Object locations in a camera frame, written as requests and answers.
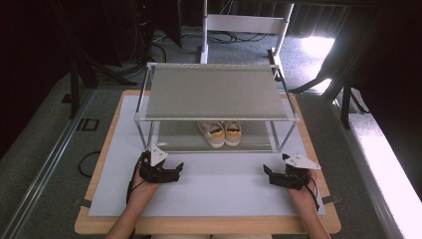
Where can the white sneaker with yellow heel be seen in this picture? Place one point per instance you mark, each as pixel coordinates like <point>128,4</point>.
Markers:
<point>215,136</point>
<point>233,134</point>

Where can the metal floor rail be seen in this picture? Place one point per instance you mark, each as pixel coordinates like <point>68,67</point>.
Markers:
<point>43,179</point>

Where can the white metal stand frame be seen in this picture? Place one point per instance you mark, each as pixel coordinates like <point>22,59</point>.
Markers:
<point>245,24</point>

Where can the black floor socket frame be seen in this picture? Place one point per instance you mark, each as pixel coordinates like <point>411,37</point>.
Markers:
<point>79,124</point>

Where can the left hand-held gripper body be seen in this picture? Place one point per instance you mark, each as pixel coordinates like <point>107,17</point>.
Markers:
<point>156,174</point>

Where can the grey tape strip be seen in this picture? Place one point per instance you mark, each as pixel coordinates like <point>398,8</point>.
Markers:
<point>331,199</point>
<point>82,202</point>

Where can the metal shoe rack grey shelves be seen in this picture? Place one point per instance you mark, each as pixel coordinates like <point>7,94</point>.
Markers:
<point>212,93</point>

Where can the white table mat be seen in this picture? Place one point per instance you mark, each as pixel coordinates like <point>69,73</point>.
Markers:
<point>215,195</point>

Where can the person's left hand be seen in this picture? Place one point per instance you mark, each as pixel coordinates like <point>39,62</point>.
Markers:
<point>141,191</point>

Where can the black computer tower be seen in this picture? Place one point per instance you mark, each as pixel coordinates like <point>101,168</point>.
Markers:
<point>144,26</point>

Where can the person's right hand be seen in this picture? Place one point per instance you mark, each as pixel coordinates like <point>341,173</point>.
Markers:
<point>305,197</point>

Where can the dark curtain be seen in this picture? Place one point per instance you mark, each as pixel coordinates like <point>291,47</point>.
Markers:
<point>318,20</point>

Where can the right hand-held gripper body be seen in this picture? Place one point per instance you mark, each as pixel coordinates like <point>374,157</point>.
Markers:
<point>292,179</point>

